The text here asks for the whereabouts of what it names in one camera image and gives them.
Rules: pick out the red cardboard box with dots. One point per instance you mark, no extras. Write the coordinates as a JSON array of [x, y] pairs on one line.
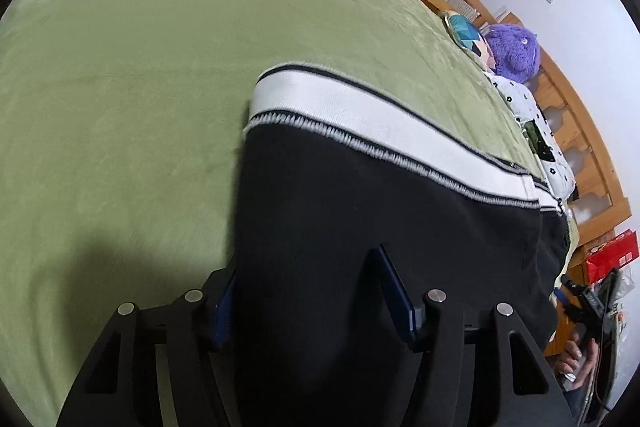
[[612, 257]]

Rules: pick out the white floral pillow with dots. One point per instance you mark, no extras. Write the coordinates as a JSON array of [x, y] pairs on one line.
[[520, 107]]

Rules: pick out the person's right hand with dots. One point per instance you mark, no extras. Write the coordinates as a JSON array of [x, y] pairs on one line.
[[575, 364]]

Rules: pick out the wooden bed frame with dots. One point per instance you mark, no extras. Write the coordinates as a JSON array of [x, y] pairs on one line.
[[595, 147]]

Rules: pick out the geometric patterned cushion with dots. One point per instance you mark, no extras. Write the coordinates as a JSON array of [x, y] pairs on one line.
[[467, 37]]

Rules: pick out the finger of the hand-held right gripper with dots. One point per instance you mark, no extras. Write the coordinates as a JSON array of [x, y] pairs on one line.
[[567, 294]]

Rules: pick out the green fleece blanket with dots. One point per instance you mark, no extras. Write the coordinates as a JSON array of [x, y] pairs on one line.
[[125, 107]]

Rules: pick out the dark green packet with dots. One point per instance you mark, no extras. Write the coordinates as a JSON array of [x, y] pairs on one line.
[[537, 142]]

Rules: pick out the purple plush toy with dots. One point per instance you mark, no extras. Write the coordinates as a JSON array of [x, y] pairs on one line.
[[515, 52]]

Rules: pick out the black pants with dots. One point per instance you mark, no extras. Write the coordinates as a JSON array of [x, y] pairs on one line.
[[375, 217]]

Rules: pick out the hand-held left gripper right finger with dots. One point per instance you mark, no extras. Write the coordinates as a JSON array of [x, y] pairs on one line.
[[396, 302]]

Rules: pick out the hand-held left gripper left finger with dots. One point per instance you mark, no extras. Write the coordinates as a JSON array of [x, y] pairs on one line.
[[226, 307]]

